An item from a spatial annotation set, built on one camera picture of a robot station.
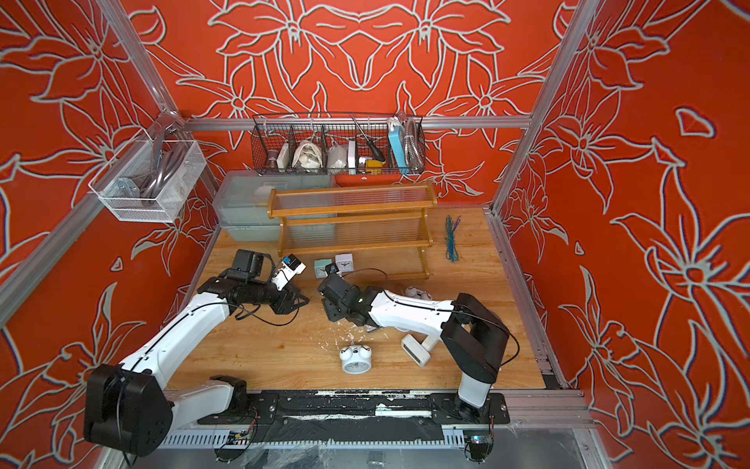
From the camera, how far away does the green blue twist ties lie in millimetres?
1056

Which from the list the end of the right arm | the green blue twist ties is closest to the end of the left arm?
the end of the right arm

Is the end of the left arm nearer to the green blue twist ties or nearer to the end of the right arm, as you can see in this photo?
the end of the right arm
